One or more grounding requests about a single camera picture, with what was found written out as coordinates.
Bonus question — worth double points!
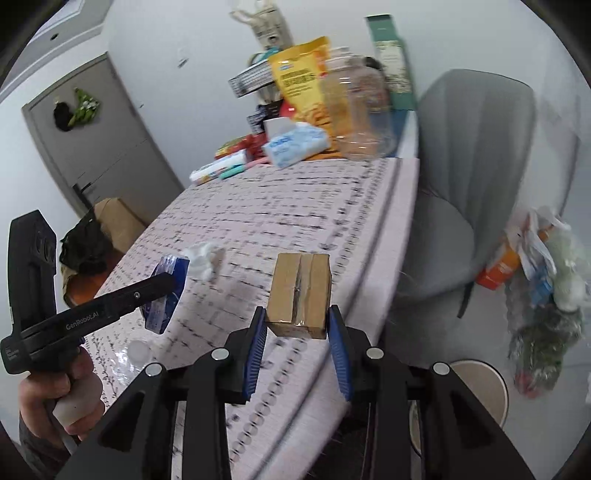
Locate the yellow snack bag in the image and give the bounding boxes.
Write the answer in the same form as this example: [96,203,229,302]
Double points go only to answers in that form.
[269,38,335,127]

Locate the grey door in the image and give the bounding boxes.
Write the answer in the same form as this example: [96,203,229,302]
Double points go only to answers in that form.
[21,52,185,217]

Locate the grey chair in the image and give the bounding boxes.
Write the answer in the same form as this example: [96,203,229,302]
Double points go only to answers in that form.
[397,69,580,319]

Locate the wooden chair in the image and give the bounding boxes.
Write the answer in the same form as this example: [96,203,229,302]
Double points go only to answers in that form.
[65,265,114,308]

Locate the blue plastic wrapper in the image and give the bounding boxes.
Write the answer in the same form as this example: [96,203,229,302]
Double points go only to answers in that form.
[144,256,191,334]

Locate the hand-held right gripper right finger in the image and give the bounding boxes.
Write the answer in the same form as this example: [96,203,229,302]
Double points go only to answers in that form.
[325,304,536,480]

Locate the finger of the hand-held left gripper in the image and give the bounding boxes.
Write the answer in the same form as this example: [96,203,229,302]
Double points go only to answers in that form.
[134,272,186,309]

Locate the small white plastic cap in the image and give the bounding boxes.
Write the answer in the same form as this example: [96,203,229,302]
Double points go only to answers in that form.
[128,340,151,365]

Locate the black cloth bag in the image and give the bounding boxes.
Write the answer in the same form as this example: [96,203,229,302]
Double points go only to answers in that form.
[60,215,127,278]

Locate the black door handle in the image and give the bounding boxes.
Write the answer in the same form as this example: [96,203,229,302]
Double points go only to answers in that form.
[71,182,93,208]

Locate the green carton box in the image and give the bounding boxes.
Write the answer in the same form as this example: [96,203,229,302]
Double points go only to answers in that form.
[366,15,419,112]

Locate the blue tissue pack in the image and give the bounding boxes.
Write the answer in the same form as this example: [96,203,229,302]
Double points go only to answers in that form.
[262,117,332,169]

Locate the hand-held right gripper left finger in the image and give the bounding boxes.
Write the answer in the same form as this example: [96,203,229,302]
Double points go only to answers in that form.
[55,305,269,480]

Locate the small white tissue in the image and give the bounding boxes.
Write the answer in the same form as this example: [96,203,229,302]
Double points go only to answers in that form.
[181,243,218,281]

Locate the red box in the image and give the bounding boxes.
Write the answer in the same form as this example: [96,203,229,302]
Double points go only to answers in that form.
[215,135,264,160]

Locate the person's left forearm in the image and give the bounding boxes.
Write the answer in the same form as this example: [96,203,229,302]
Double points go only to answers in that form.
[18,418,70,478]

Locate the white roll pack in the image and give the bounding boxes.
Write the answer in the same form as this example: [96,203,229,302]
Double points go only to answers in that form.
[190,150,252,185]

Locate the person's left hand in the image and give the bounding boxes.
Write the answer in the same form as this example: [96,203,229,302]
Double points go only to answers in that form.
[18,352,106,444]

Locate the small cardboard box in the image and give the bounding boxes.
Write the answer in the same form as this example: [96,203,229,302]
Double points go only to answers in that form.
[267,251,332,341]

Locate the clear plastic trash bag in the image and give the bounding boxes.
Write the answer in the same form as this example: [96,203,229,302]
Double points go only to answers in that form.
[475,208,585,398]

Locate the clear plastic water jug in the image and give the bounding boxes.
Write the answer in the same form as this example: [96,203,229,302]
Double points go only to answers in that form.
[323,53,398,160]

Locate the green and black hanging toy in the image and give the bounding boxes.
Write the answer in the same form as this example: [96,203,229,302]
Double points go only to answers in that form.
[52,88,101,132]

